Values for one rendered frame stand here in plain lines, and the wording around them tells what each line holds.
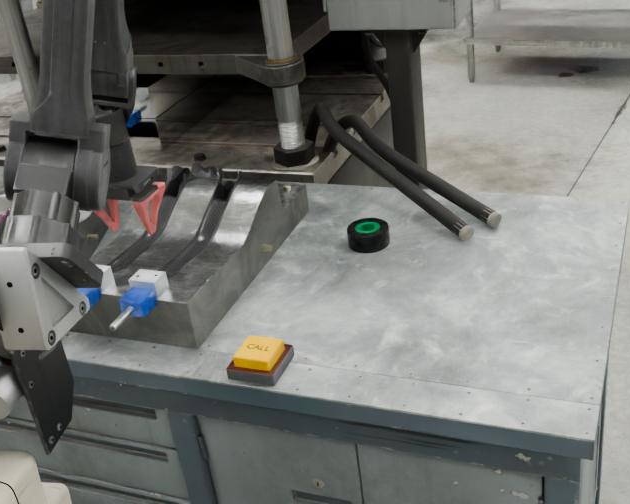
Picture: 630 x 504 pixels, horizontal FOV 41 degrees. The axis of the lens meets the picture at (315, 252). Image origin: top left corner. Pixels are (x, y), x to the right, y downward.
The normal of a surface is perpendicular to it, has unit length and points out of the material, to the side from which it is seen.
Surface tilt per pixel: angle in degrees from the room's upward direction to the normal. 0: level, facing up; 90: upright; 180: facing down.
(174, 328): 90
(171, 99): 90
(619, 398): 0
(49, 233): 56
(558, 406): 0
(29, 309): 82
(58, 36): 81
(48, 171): 41
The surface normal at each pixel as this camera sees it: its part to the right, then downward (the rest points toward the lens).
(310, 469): -0.36, 0.49
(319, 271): -0.12, -0.87
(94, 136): 0.07, 0.33
